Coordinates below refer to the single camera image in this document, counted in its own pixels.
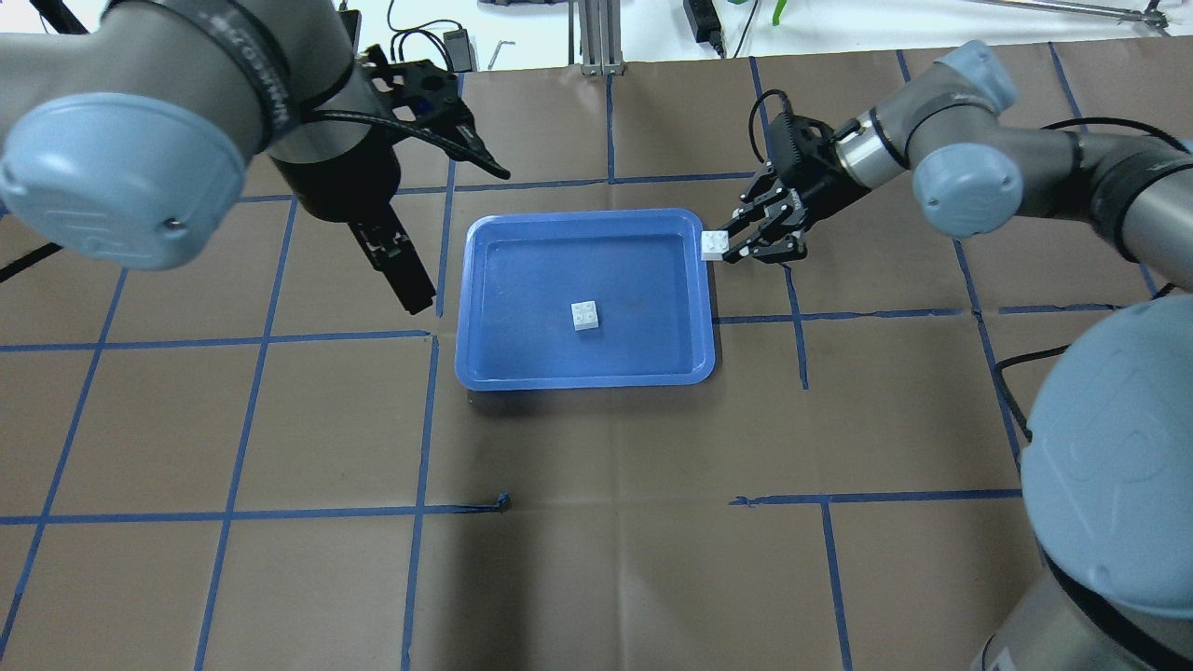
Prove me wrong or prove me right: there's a blue plastic tray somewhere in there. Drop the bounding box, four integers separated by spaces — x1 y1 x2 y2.
455 208 717 390

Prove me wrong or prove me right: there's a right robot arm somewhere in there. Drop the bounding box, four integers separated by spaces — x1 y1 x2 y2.
706 41 1189 670

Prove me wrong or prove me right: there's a black power adapter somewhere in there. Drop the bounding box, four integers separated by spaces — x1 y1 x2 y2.
681 0 723 47

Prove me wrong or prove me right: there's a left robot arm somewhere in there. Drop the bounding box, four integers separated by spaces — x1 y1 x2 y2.
4 1 509 314

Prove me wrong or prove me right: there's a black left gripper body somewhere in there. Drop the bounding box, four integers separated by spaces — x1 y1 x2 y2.
280 47 466 224

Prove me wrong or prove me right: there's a white block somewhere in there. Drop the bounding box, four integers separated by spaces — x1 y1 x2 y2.
700 230 730 261
569 300 600 332

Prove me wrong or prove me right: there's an aluminium frame post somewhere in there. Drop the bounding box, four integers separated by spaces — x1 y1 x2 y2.
576 0 625 76

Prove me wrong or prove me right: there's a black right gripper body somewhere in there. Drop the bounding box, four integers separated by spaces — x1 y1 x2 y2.
759 113 871 234

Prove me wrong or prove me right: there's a green handled reach grabber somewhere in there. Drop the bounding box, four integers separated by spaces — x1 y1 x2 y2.
968 1 1172 38

